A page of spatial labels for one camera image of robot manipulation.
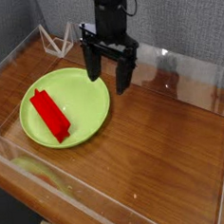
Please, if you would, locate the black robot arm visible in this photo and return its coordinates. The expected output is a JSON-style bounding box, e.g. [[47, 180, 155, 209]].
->
[[80, 0, 139, 94]]

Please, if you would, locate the red plastic block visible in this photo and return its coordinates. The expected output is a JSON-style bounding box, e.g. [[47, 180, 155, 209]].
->
[[30, 89, 71, 142]]

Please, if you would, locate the clear acrylic corner bracket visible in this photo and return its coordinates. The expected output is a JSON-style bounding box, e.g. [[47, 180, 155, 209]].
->
[[39, 22, 73, 58]]

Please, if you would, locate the clear acrylic enclosure wall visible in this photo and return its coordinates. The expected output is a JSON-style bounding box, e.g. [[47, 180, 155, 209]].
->
[[0, 31, 224, 224]]

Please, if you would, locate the green round plate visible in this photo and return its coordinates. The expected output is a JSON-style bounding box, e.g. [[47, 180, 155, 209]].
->
[[19, 67, 110, 149]]

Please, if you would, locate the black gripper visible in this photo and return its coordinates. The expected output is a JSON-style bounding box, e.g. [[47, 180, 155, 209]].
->
[[79, 23, 139, 95]]

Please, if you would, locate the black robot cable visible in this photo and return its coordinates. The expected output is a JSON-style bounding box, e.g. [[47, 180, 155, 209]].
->
[[121, 0, 139, 18]]

